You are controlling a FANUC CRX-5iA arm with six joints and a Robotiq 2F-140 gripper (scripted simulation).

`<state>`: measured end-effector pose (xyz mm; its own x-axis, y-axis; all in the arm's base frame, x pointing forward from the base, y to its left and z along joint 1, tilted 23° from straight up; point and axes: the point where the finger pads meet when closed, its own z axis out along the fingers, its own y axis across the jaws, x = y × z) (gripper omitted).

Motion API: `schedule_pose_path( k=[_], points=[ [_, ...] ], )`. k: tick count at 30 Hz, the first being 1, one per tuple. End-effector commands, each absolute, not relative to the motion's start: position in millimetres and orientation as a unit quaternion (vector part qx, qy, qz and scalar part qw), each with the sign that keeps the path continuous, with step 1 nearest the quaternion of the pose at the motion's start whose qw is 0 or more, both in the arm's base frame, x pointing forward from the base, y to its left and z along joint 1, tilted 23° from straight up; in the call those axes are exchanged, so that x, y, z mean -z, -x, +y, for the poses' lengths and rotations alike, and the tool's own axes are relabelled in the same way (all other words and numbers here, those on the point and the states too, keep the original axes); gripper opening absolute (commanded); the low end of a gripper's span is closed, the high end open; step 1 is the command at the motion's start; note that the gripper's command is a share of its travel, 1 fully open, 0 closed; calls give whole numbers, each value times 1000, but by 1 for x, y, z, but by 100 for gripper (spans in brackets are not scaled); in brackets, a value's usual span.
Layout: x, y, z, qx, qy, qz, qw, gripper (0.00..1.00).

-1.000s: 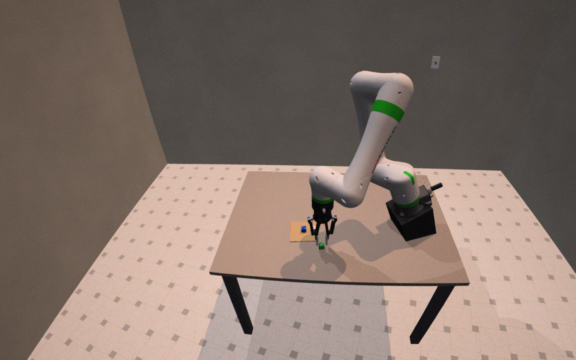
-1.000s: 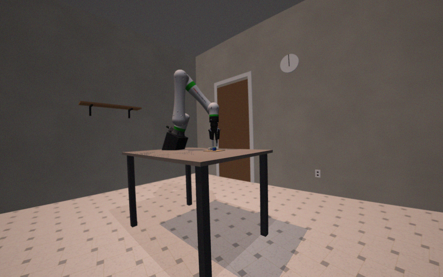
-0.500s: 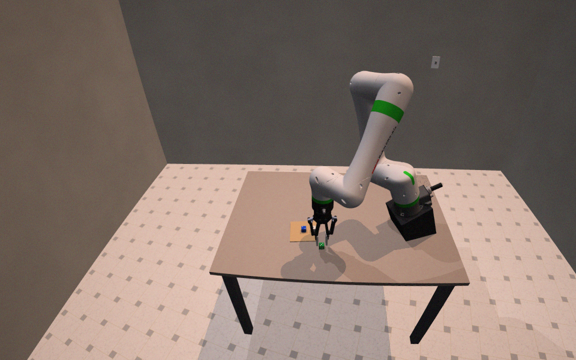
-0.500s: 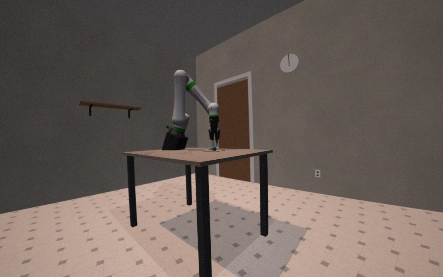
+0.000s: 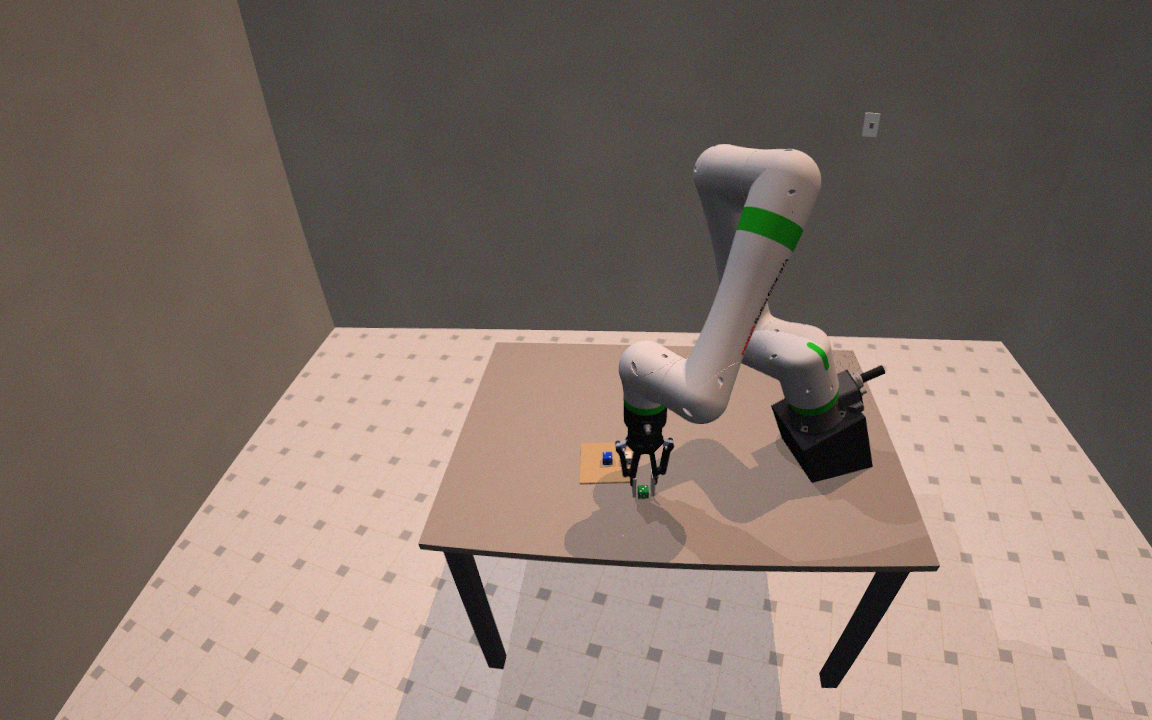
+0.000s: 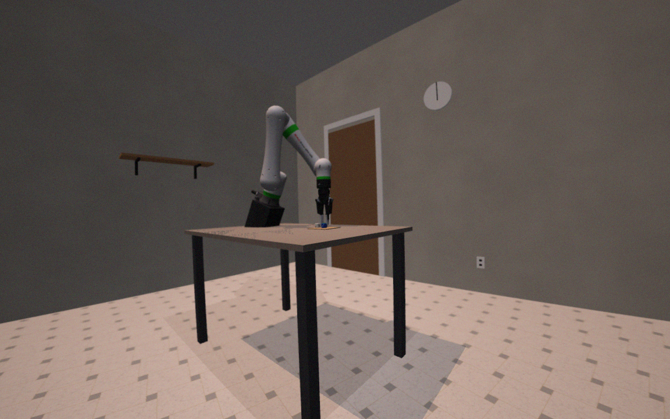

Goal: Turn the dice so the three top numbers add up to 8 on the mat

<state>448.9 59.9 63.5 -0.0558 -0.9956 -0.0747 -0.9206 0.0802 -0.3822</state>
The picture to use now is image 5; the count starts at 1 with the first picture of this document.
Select orange mat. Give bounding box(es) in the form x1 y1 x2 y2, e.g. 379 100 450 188
579 442 630 484

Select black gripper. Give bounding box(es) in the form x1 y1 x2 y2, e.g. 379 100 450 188
615 429 674 498

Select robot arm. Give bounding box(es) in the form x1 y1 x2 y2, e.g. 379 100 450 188
619 144 885 435

